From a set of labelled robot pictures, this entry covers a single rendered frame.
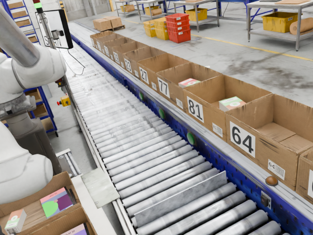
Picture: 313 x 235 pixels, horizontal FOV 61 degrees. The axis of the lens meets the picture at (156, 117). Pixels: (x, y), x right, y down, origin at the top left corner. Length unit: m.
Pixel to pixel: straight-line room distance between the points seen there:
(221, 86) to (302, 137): 0.58
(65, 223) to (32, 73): 0.66
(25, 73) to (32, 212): 0.67
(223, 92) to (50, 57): 1.03
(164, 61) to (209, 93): 0.79
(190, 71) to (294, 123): 0.92
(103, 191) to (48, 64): 0.66
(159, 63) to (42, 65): 1.26
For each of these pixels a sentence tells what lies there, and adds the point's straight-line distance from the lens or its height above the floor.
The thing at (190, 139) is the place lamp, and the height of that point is 0.82.
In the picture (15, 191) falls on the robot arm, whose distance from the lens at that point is 0.82.
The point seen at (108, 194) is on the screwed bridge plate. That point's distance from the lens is 1.39.
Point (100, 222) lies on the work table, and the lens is 1.28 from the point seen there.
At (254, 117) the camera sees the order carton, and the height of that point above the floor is 0.96.
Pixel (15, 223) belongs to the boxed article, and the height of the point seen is 0.80.
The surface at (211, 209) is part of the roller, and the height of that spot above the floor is 0.75.
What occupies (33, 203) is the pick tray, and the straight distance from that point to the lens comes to 1.54.
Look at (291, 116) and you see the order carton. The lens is 1.39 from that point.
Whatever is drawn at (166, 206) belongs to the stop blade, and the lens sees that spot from 1.22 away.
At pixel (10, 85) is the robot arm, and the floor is 1.33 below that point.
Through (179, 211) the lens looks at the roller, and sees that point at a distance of 1.22.
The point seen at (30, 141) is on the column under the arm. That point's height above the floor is 1.03.
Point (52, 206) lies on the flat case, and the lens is 1.42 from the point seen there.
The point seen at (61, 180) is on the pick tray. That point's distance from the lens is 1.51.
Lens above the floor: 1.66
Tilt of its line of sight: 28 degrees down
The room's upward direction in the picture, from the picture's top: 11 degrees counter-clockwise
